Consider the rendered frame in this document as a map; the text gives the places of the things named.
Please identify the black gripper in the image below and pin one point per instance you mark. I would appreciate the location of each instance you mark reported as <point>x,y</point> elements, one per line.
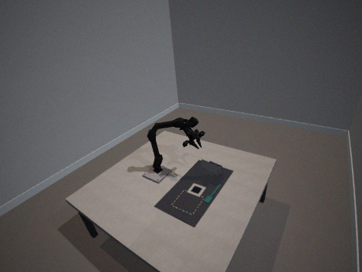
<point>191,141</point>

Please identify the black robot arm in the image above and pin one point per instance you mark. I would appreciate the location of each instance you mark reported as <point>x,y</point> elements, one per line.
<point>177,123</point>

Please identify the beige square tile with dark square centre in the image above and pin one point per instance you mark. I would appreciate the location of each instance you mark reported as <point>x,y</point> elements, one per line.
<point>196,190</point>

